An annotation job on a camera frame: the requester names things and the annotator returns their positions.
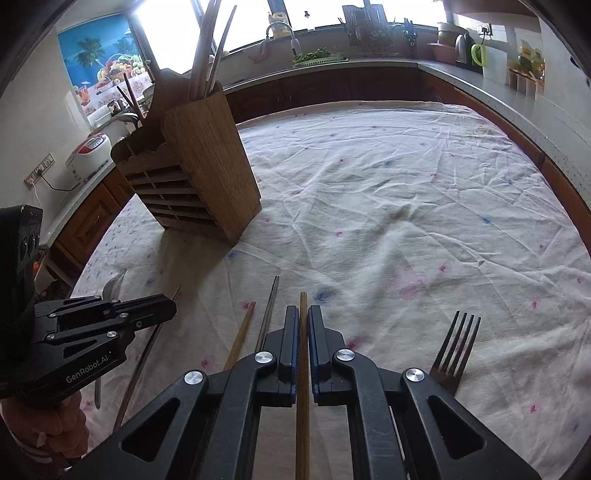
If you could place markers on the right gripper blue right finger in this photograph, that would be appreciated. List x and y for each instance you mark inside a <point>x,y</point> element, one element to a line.
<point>327,385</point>

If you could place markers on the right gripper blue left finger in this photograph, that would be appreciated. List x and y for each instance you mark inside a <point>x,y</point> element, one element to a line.
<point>280,378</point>

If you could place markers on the wooden chopstick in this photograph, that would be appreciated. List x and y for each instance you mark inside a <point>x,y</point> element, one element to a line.
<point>302,435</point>
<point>239,338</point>
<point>219,53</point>
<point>200,62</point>

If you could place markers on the metal chopstick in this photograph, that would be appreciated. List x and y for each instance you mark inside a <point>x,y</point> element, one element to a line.
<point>142,360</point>
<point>267,315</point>

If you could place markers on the kitchen faucet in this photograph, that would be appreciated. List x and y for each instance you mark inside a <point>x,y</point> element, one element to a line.
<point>295,45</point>

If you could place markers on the left hand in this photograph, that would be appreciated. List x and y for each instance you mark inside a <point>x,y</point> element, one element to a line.
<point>60,430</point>

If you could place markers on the dark steel fork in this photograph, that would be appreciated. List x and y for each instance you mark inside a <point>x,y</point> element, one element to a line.
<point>452,358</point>

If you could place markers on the floral white tablecloth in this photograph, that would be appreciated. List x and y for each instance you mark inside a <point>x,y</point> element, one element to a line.
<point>392,216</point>

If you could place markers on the white red rice cooker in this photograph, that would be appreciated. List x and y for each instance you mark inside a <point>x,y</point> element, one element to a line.
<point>89,157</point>

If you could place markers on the wooden utensil holder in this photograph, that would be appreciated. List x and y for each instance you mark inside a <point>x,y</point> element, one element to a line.
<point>187,164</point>

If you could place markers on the dark chopstick in holder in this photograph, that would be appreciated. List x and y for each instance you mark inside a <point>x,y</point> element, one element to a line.
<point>129,97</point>

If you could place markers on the tropical fruit poster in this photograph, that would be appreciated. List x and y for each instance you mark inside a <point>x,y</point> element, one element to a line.
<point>102,59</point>

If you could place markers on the green vegetables basket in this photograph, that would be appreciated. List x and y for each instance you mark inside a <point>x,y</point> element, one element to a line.
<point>317,57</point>

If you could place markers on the pink bowl stack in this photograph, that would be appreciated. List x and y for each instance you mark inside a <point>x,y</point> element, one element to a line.
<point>444,48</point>

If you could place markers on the dish drying rack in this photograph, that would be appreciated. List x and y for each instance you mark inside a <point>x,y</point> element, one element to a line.
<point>367,26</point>

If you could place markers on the spice bottle rack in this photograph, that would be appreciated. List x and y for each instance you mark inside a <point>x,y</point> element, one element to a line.
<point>527,73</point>

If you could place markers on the steel electric kettle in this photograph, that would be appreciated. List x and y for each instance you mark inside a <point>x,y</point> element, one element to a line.
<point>463,46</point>

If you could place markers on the yellow dish soap bottle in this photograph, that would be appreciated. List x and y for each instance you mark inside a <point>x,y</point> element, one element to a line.
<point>279,24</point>

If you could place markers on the wall power socket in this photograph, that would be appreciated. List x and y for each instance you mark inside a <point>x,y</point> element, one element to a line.
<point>47,162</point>

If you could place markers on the white jug green handle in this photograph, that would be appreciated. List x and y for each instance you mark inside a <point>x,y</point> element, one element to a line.
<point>494,62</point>

